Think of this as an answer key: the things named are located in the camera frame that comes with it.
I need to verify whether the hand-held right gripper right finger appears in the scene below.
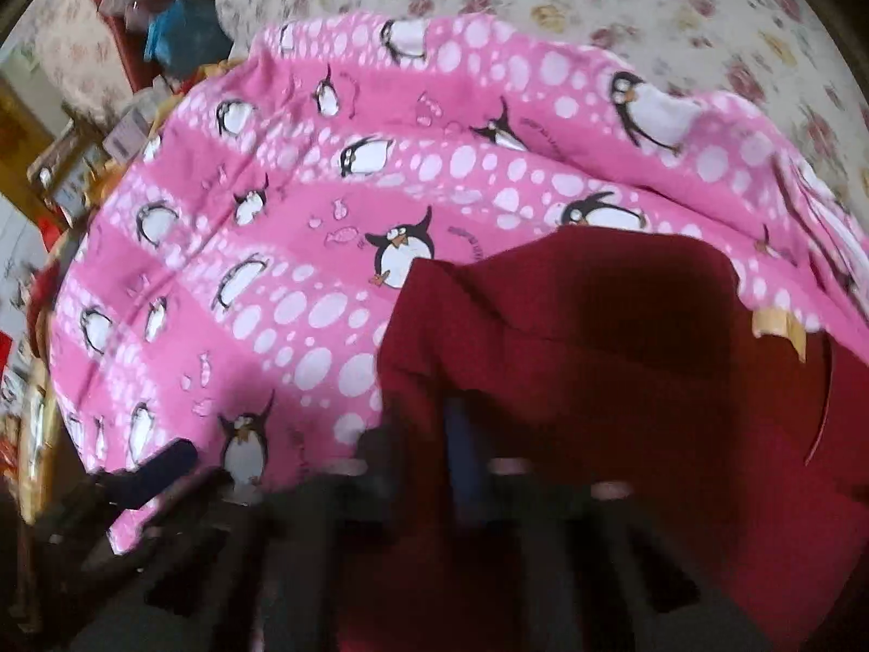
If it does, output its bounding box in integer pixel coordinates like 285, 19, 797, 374
443, 397, 775, 652

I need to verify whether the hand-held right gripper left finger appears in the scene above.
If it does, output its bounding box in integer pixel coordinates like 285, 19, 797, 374
144, 419, 417, 652

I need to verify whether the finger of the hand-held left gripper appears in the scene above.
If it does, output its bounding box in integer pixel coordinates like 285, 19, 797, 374
98, 438, 200, 512

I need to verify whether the dark red garment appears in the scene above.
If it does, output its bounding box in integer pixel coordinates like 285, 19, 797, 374
336, 224, 869, 652

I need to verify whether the pink penguin print blanket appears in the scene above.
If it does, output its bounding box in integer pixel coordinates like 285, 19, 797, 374
46, 12, 869, 558

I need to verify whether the pile of cardboard boxes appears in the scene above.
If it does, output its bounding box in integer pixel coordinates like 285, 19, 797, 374
27, 91, 171, 225

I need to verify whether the floral cloth cover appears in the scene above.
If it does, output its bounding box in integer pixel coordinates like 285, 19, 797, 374
23, 0, 133, 133

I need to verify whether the blue plastic bag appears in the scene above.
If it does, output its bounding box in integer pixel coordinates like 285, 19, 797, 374
144, 0, 233, 79

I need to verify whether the red cabinet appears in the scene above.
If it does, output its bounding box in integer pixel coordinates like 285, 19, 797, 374
80, 0, 160, 86

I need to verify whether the floral bedsheet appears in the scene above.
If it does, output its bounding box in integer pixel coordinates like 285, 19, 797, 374
216, 0, 869, 232

